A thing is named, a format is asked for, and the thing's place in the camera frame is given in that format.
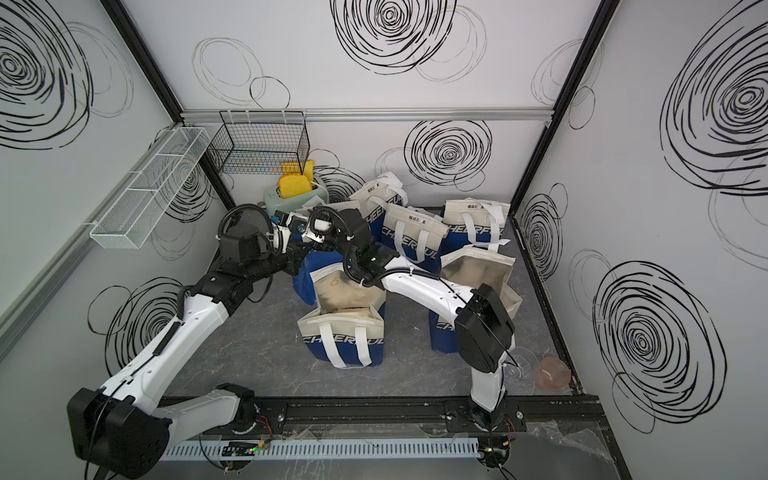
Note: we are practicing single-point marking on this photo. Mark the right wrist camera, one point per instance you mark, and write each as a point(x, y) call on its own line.
point(318, 230)

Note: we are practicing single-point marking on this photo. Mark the white wire shelf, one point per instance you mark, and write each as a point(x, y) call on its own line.
point(134, 214)

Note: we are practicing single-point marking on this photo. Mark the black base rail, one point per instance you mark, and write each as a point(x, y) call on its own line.
point(457, 414)

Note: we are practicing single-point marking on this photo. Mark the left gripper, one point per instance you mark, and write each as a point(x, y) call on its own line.
point(295, 256)

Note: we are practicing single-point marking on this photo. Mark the grey cable duct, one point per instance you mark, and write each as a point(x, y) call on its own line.
point(324, 449)

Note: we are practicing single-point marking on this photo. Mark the clear plastic cup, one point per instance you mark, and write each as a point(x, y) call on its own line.
point(522, 365)

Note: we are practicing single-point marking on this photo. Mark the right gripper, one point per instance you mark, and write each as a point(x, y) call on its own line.
point(324, 246)

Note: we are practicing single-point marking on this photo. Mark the pink plastic cup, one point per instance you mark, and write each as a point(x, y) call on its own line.
point(553, 374)

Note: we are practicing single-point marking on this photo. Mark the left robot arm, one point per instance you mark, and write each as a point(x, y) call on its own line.
point(120, 428)

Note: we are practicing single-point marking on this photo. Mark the black wire basket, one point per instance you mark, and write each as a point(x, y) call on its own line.
point(270, 142)

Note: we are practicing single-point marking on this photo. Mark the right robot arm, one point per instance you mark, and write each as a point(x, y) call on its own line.
point(485, 332)

